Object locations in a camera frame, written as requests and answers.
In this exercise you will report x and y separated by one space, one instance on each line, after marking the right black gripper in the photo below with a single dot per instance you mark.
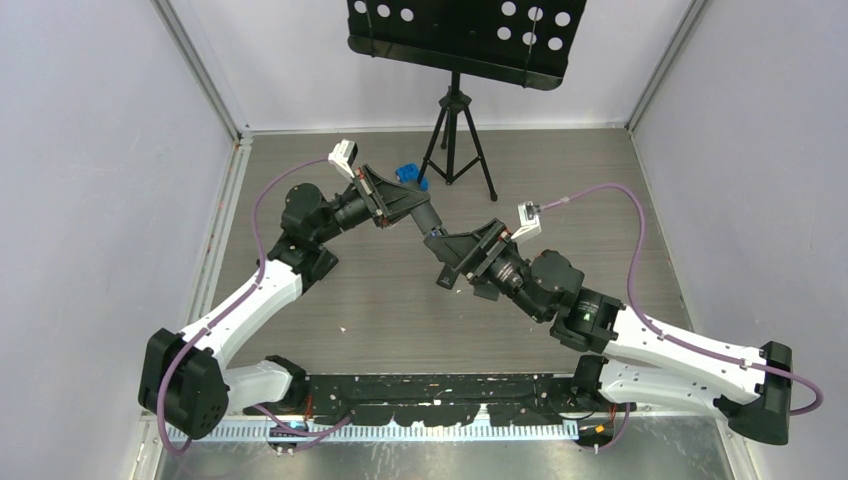
473 253

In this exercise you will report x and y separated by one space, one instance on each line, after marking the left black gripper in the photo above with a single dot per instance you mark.
388 199

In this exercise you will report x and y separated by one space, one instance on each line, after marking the plain black remote control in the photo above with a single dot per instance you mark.
427 218

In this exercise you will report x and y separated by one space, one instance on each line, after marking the black battery cover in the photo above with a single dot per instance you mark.
486 291

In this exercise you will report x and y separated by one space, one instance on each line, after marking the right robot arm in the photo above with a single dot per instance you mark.
632 357

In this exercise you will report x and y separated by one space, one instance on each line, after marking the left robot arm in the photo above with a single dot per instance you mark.
187 380

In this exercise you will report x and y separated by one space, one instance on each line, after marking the black remote with buttons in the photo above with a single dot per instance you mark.
447 278

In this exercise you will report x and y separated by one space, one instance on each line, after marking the blue toy car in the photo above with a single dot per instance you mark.
410 172

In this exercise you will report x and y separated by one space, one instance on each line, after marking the black music stand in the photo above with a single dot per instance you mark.
522 43

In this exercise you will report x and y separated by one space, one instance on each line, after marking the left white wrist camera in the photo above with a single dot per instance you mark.
342 157

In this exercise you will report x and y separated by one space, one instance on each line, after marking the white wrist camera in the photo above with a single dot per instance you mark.
529 222
342 157

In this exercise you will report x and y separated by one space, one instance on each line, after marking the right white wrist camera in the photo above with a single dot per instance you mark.
529 222

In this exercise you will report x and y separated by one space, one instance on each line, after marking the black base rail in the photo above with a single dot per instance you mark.
441 400

